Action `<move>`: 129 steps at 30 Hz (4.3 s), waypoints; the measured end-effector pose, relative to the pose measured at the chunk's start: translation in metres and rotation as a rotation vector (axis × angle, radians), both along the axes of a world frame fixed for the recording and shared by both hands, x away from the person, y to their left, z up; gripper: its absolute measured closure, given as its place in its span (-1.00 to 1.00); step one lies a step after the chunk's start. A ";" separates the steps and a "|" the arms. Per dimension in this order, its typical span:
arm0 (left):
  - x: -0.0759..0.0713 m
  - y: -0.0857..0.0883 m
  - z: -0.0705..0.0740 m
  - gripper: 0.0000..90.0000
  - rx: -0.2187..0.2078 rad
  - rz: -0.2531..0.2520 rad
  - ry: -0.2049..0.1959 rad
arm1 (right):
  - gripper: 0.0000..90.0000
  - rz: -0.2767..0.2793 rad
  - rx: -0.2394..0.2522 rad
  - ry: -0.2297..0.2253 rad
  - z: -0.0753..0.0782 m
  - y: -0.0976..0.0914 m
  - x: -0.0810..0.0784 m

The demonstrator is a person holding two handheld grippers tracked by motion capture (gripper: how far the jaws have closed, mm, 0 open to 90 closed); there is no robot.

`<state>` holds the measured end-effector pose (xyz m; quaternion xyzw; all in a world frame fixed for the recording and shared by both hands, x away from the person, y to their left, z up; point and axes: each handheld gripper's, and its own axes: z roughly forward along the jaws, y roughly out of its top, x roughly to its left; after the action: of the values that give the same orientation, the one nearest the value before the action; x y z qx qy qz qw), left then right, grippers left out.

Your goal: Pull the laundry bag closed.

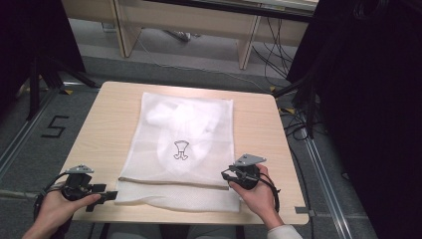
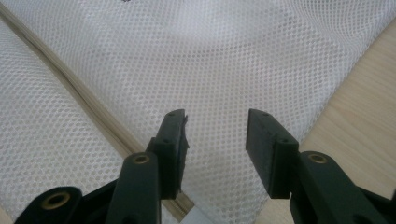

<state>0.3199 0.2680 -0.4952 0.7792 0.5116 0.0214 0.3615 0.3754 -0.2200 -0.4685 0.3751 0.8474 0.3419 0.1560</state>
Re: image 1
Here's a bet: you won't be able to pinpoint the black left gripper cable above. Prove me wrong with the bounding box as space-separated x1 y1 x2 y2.
32 171 71 222

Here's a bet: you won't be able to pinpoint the black metal stand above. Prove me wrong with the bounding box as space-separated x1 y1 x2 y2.
25 55 101 121
272 74 320 140

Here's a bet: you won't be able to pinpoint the black floor cables near stand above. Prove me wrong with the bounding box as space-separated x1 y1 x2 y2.
278 105 317 142

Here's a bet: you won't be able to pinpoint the bundle of black floor cables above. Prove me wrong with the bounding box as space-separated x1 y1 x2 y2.
250 16 295 81

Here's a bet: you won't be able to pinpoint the metal floor rail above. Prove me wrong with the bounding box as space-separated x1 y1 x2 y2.
298 109 354 239
0 89 58 182

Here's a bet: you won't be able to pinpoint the white garment with printed figure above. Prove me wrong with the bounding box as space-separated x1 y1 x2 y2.
144 100 217 175

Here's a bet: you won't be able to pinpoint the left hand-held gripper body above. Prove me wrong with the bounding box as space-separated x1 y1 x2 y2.
61 164 107 202

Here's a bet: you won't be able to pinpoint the white mesh laundry bag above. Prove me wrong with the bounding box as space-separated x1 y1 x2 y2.
113 91 242 214

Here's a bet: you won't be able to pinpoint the grey power strip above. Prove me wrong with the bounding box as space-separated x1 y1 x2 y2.
164 29 193 43

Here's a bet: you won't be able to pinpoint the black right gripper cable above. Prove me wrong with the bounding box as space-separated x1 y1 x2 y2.
258 172 282 214

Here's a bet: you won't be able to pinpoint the person's grey trouser legs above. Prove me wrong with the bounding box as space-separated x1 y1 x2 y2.
105 223 271 239

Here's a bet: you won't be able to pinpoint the person's left hand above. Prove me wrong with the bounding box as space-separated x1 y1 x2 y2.
35 190 103 235

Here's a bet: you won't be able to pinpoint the light wooden desk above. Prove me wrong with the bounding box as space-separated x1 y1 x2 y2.
61 0 320 71

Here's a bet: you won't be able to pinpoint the black curtain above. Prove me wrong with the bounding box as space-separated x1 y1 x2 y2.
286 0 422 239
0 0 87 114

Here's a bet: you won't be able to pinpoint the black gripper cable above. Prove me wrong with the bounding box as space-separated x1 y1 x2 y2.
258 172 282 214
32 171 71 222

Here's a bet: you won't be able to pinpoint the grey tape strip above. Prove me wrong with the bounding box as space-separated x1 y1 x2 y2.
294 205 317 217

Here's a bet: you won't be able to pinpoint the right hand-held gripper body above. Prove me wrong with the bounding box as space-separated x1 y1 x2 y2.
228 152 268 191

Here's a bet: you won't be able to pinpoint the person's right hand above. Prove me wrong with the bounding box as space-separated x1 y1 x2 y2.
228 163 286 231

